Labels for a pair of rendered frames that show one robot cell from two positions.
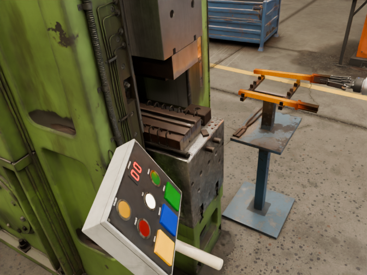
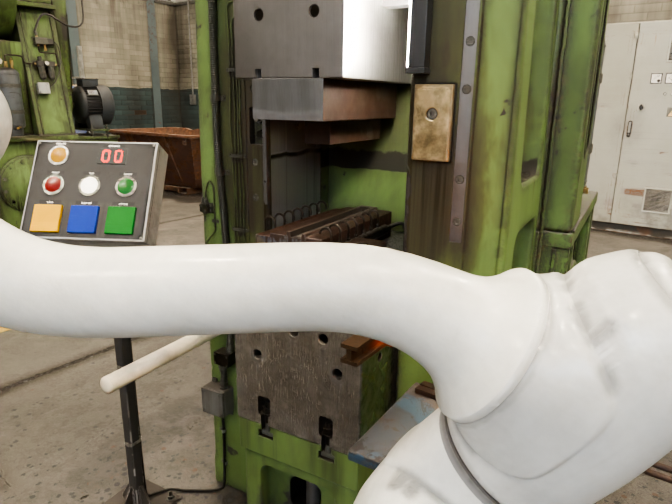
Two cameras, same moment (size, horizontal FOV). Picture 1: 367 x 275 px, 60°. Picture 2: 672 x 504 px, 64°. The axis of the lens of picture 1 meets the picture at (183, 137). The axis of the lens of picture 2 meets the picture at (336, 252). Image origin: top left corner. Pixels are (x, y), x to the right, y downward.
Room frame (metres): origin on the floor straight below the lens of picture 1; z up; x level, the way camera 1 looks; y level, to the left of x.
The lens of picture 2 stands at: (1.24, -1.36, 1.32)
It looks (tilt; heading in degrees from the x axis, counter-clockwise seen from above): 16 degrees down; 87
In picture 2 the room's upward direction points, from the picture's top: 1 degrees clockwise
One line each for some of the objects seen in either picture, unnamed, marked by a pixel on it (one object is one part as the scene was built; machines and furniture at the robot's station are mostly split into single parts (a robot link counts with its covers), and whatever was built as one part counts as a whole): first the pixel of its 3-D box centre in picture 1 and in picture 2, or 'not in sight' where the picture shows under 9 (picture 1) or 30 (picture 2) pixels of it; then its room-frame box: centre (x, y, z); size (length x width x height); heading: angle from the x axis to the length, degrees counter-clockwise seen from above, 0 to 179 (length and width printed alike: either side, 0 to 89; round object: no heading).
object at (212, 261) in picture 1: (175, 244); (169, 352); (0.86, 0.07, 0.62); 0.44 x 0.05 x 0.05; 58
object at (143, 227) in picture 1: (143, 228); (53, 184); (0.57, 0.13, 1.09); 0.05 x 0.03 x 0.04; 148
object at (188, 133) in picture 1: (153, 124); (329, 231); (1.31, 0.14, 0.96); 0.42 x 0.20 x 0.09; 58
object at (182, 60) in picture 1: (142, 52); (330, 100); (1.31, 0.14, 1.32); 0.42 x 0.20 x 0.10; 58
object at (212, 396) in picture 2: not in sight; (218, 398); (0.95, 0.26, 0.36); 0.09 x 0.07 x 0.12; 148
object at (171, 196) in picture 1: (171, 196); (121, 220); (0.76, 0.06, 1.01); 0.07 x 0.05 x 0.07; 173
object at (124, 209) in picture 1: (124, 209); (58, 155); (0.57, 0.17, 1.16); 0.05 x 0.03 x 0.04; 148
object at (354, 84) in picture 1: (353, 84); not in sight; (1.44, -0.88, 1.02); 0.09 x 0.08 x 0.07; 54
